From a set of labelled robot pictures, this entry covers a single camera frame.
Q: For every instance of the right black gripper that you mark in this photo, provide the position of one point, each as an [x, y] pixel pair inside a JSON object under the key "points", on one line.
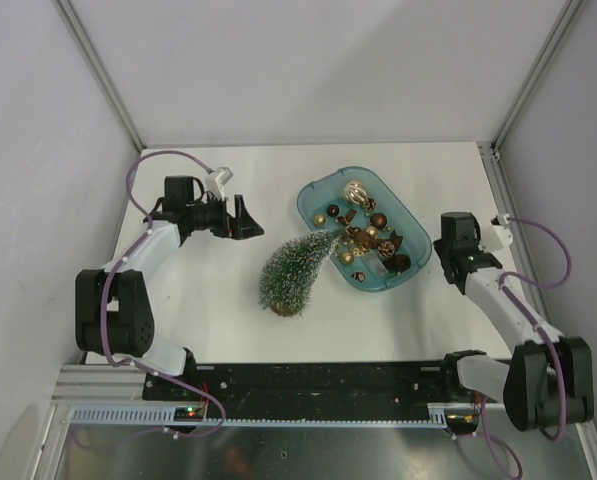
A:
{"points": [[440, 246]]}

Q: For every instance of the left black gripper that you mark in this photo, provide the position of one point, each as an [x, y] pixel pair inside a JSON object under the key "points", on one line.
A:
{"points": [[239, 227]]}

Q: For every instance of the small green christmas tree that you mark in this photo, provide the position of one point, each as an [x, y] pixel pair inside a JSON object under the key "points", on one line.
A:
{"points": [[287, 277]]}

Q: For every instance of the teal plastic tray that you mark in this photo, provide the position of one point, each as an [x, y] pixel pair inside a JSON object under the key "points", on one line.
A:
{"points": [[356, 257]]}

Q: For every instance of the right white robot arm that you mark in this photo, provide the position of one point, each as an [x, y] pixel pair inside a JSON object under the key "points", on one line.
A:
{"points": [[548, 382]]}

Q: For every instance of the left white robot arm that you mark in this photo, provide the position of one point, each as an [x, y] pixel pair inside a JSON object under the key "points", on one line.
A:
{"points": [[113, 313]]}

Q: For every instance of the frosted pine cone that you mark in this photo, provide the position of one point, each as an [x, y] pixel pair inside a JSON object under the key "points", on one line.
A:
{"points": [[386, 249]]}

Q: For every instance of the small gold bauble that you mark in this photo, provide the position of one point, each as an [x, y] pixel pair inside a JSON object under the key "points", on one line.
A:
{"points": [[319, 220]]}

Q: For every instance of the brown matte bauble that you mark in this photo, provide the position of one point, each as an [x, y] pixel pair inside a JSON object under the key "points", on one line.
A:
{"points": [[378, 220]]}

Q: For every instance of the small dark red bauble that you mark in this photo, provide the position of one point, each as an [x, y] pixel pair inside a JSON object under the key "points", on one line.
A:
{"points": [[332, 210]]}

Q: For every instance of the large silver gold bauble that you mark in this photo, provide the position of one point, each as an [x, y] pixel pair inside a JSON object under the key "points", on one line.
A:
{"points": [[354, 193]]}

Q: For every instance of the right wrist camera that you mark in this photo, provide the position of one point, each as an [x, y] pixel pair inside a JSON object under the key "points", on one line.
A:
{"points": [[496, 235]]}

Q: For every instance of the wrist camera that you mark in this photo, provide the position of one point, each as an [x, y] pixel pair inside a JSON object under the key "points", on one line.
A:
{"points": [[496, 235], [219, 180]]}

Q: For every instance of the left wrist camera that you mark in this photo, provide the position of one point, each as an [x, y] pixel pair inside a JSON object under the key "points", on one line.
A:
{"points": [[219, 180]]}

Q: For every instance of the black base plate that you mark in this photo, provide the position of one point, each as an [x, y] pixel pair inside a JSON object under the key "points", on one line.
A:
{"points": [[329, 392]]}

